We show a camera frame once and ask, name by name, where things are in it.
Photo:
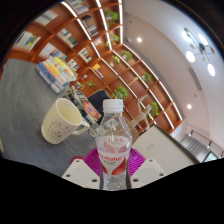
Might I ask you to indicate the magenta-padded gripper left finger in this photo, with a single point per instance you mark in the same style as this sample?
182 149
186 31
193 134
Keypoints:
80 171

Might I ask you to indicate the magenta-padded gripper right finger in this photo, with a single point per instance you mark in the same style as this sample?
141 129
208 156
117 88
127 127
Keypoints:
148 171

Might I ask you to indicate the clear plastic water bottle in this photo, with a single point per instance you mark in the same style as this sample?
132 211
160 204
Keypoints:
113 156

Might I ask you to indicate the grey curtain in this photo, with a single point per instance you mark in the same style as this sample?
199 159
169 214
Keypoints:
195 148

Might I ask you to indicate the cream printed mug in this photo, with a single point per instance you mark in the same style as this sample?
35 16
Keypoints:
60 123

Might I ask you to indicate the dark magazines pile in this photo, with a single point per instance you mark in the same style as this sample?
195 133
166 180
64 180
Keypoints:
85 106

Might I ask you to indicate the dark office chair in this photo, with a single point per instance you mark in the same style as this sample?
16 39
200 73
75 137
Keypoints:
98 100

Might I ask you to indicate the round recessed ceiling light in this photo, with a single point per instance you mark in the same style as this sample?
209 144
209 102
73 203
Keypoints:
139 39
189 106

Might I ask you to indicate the potted green plant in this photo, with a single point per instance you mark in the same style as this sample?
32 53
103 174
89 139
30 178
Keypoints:
120 93

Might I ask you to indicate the colourful book stack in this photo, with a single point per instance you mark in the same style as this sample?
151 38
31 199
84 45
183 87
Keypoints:
55 73

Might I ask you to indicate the ceiling air vent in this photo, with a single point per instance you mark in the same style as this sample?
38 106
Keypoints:
195 78

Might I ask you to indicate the branched globe ceiling lamp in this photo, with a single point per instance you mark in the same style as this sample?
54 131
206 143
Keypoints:
200 50

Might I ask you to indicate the black track light rail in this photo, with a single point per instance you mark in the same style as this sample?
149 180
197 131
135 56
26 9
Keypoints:
208 143

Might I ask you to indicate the wooden wall shelf unit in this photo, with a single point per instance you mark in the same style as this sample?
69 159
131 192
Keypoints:
100 50

